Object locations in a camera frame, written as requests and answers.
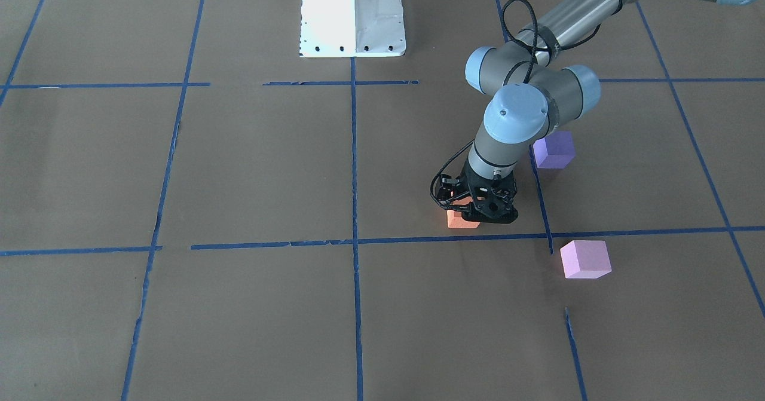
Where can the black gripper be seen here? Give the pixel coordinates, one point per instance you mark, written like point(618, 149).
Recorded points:
point(448, 192)

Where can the orange foam cube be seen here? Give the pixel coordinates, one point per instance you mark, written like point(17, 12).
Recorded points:
point(455, 220)

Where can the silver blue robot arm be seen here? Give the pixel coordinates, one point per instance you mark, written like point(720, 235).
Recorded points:
point(528, 101)

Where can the purple foam cube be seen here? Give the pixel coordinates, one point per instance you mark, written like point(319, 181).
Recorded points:
point(555, 151)

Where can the pink foam cube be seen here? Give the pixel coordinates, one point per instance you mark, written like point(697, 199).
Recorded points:
point(585, 259)

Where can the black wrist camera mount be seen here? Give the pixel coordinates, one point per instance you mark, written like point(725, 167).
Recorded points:
point(453, 193)

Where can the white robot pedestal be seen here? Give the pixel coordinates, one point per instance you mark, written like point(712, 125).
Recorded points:
point(352, 28)

